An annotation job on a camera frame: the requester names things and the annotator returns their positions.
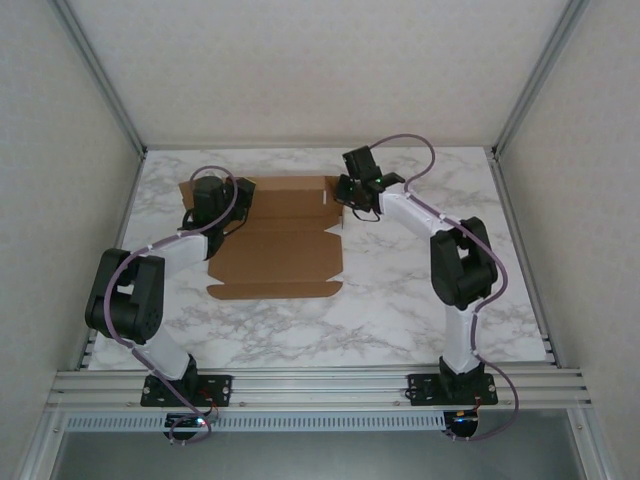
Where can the brown cardboard box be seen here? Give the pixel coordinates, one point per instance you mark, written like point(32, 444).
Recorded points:
point(280, 250)

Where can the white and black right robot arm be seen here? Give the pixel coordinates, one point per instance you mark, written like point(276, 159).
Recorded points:
point(415, 215)

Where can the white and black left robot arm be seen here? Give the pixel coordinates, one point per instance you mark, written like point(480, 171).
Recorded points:
point(165, 350)

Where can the small controller circuit board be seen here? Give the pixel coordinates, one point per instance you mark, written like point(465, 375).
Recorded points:
point(187, 423)
point(462, 422)

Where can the grey metal shelf panel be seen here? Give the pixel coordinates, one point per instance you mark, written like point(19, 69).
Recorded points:
point(320, 457)

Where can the thin aluminium table edge rail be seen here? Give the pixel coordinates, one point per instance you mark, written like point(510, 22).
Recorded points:
point(320, 147)

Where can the aluminium table side rail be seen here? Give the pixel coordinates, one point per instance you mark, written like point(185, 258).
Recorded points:
point(118, 240)
point(501, 185)

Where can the aluminium frame post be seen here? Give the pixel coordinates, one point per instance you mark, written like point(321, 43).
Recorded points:
point(103, 75)
point(536, 75)

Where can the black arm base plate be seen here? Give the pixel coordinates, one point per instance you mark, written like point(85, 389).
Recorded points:
point(422, 387)
point(220, 385)

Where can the wide aluminium mounting rail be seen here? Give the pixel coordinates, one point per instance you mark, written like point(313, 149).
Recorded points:
point(320, 387)

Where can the short aluminium frame leg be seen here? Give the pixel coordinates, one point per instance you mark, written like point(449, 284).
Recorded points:
point(595, 450)
point(40, 445)

